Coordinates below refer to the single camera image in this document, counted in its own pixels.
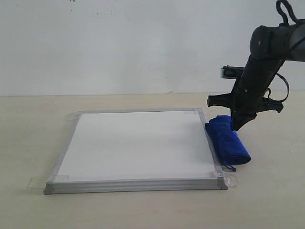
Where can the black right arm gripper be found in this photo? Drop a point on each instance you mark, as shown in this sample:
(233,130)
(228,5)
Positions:
(247,96)

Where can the blue cloth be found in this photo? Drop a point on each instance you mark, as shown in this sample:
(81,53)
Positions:
(228,147)

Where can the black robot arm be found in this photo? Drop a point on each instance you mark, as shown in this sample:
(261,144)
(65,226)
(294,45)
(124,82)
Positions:
(270,47)

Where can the clear tape back right corner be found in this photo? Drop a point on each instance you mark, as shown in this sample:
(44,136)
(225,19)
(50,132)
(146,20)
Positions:
(197,111)

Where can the clear tape corner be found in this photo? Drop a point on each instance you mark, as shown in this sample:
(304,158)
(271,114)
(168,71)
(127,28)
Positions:
(197,111)
(72,116)
(42,182)
(225,180)

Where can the clear tape front right corner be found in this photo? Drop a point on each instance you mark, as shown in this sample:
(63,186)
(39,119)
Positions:
(225,180)

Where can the clear tape back left corner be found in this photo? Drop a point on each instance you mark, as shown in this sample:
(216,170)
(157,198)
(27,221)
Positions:
(72,116)

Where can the clear tape front left corner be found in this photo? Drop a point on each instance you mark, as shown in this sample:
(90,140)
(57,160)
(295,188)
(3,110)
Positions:
(42,182)

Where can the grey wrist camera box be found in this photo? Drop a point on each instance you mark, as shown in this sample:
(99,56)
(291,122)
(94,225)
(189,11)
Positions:
(231,72)

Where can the white whiteboard with aluminium frame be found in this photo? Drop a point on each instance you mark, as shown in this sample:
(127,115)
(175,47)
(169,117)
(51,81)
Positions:
(136,150)

